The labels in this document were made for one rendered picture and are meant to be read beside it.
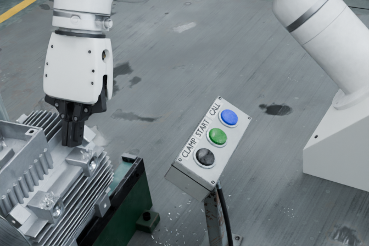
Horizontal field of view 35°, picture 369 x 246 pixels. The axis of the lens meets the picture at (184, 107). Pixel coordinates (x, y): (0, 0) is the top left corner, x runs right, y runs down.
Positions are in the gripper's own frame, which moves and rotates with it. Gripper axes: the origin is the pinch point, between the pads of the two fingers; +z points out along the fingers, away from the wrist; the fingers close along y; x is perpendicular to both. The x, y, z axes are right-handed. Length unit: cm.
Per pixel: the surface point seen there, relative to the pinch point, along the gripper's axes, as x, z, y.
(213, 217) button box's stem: -17.2, 13.9, -18.3
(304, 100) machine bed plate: -65, -3, -21
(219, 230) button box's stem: -18.8, 16.6, -19.0
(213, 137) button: -8.4, -1.7, -19.9
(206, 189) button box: -3.8, 5.2, -21.5
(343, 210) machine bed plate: -37, 14, -37
